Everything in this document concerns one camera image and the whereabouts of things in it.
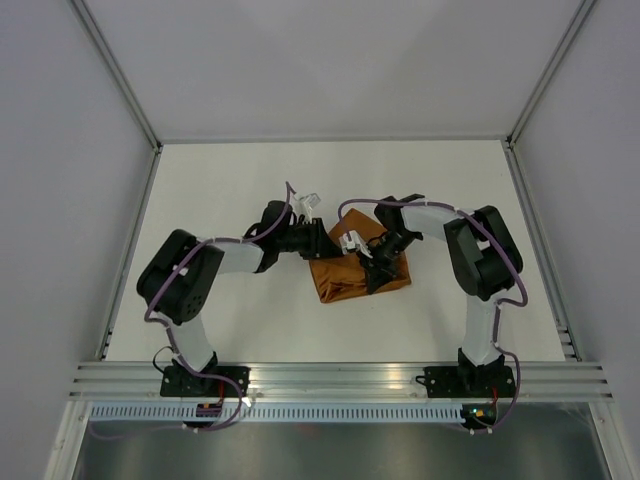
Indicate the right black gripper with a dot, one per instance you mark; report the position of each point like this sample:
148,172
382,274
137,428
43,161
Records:
377,272

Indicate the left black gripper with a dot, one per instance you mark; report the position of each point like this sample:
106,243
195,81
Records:
320,245

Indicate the orange cloth napkin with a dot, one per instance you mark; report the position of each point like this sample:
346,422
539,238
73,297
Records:
343,278

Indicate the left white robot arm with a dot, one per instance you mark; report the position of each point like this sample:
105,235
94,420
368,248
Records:
177,281

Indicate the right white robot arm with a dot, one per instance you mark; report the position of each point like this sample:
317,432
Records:
486,264

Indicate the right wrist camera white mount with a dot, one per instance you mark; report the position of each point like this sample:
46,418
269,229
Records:
351,242

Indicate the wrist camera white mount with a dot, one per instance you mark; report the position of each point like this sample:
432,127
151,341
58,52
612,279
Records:
351,242
303,205

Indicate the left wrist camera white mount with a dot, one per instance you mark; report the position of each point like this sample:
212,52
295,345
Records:
303,205

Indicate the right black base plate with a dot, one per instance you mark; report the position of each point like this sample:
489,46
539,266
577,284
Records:
450,382

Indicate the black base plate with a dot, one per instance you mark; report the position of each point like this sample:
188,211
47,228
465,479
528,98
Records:
177,382
450,382

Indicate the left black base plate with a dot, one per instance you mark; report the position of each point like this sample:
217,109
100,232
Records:
177,382

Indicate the white slotted cable duct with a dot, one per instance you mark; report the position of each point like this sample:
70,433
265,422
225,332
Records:
285,412

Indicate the left aluminium frame post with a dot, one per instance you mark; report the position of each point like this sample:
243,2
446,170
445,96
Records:
97,38

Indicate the aluminium frame post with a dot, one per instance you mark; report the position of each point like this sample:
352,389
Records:
97,38
570,35

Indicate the aluminium mounting rail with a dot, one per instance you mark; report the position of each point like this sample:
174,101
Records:
348,382

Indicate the right aluminium frame post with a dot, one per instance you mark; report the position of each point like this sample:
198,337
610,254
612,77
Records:
570,35

